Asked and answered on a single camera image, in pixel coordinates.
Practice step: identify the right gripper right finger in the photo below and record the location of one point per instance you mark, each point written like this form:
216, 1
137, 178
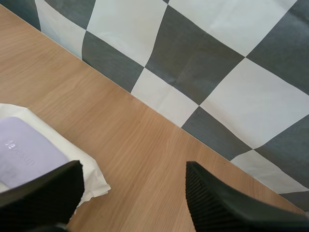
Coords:
229, 207

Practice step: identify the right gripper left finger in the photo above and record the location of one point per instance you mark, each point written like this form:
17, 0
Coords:
41, 200

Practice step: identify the white wet wipes pack lilac lid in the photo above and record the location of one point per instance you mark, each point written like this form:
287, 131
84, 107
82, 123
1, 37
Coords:
24, 145

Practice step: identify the checked cloth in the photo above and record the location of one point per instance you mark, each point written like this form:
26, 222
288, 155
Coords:
193, 60

